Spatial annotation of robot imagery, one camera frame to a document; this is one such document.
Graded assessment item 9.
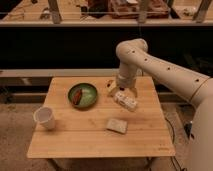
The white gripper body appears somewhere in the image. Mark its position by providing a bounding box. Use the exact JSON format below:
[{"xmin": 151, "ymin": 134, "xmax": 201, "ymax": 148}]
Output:
[{"xmin": 116, "ymin": 74, "xmax": 136, "ymax": 89}]

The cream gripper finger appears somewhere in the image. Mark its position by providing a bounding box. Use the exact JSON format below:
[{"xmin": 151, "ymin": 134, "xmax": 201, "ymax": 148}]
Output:
[
  {"xmin": 130, "ymin": 87, "xmax": 138, "ymax": 98},
  {"xmin": 107, "ymin": 80, "xmax": 118, "ymax": 97}
]

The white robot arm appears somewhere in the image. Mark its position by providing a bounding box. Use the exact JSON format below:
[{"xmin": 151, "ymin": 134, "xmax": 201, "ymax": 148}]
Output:
[{"xmin": 116, "ymin": 39, "xmax": 213, "ymax": 171}]

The green round plate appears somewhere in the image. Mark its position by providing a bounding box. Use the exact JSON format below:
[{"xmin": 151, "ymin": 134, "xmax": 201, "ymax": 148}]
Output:
[{"xmin": 67, "ymin": 83, "xmax": 98, "ymax": 109}]

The red sausage on plate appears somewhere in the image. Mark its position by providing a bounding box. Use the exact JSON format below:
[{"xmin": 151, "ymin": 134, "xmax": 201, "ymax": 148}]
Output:
[{"xmin": 73, "ymin": 89, "xmax": 82, "ymax": 105}]

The beige sponge block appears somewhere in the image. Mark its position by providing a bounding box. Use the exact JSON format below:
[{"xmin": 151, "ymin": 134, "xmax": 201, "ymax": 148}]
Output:
[{"xmin": 106, "ymin": 118, "xmax": 128, "ymax": 134}]

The wooden table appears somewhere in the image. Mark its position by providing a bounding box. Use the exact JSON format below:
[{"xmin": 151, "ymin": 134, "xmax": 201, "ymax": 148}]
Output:
[{"xmin": 27, "ymin": 76, "xmax": 175, "ymax": 159}]

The brown tray on shelf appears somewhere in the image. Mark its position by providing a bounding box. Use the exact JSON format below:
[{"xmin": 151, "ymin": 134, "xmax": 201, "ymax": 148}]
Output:
[{"xmin": 108, "ymin": 0, "xmax": 170, "ymax": 18}]

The white paper cup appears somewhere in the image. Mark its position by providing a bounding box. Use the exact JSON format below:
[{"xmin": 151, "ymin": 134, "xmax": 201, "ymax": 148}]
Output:
[{"xmin": 33, "ymin": 107, "xmax": 55, "ymax": 130}]

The wooden workbench shelf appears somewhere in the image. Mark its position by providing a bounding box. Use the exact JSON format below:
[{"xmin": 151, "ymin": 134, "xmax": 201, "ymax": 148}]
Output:
[{"xmin": 0, "ymin": 0, "xmax": 213, "ymax": 27}]

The black floor cable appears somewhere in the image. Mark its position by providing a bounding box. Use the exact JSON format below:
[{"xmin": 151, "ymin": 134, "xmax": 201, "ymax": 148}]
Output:
[{"xmin": 164, "ymin": 116, "xmax": 189, "ymax": 171}]

